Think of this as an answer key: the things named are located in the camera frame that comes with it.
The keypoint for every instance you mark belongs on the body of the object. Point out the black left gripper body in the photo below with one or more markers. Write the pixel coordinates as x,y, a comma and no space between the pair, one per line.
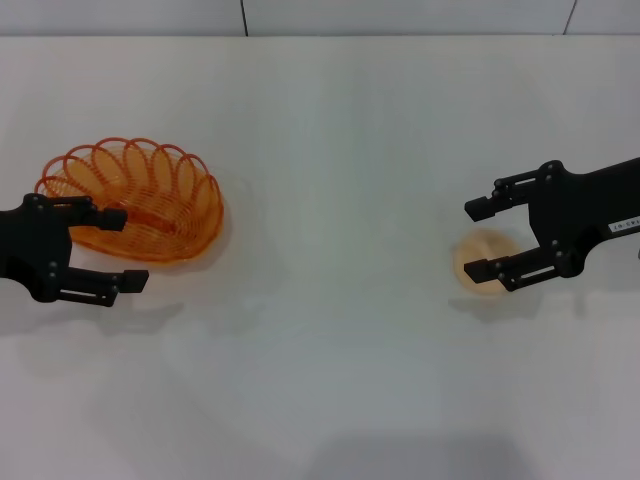
30,240

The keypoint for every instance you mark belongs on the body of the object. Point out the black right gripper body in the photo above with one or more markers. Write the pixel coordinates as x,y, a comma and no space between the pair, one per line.
575,210

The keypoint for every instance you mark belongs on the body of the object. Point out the orange woven plastic basket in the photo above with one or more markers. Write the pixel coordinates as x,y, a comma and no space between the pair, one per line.
165,215

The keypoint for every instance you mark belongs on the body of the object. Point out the pale round steamed bun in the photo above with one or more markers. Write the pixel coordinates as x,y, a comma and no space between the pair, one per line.
482,245

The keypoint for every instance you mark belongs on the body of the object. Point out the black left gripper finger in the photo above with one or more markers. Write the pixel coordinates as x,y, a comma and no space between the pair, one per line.
135,280
112,220

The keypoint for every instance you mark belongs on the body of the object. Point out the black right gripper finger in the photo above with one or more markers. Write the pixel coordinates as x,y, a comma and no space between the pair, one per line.
480,207
480,271

